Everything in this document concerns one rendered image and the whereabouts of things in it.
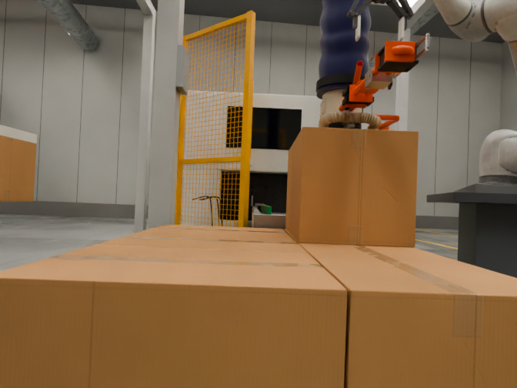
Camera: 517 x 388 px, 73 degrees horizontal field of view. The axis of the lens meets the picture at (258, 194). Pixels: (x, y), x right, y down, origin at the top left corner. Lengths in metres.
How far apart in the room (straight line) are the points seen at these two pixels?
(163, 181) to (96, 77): 9.34
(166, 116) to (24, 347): 2.12
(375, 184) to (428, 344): 0.69
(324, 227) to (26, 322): 0.87
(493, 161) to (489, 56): 12.66
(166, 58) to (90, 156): 8.76
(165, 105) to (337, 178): 1.71
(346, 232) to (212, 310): 0.73
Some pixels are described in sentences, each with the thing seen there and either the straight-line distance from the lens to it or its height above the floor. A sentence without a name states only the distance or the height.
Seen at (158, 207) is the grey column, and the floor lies 0.60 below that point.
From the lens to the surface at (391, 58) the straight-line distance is 0.98.
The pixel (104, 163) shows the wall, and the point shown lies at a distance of 11.19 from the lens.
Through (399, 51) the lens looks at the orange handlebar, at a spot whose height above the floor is 1.06.
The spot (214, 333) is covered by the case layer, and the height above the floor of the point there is 0.47.
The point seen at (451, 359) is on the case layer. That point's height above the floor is 0.44.
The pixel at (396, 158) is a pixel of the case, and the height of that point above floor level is 0.84.
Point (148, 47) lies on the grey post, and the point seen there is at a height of 2.66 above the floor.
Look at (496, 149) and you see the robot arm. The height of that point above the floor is 0.95.
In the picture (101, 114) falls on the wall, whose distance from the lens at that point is 11.44.
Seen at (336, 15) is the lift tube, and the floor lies 1.45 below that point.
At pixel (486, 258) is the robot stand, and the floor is 0.47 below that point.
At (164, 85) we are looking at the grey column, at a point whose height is 1.48.
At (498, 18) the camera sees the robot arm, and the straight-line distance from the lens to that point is 1.66.
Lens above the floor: 0.69
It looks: 1 degrees up
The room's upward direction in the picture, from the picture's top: 2 degrees clockwise
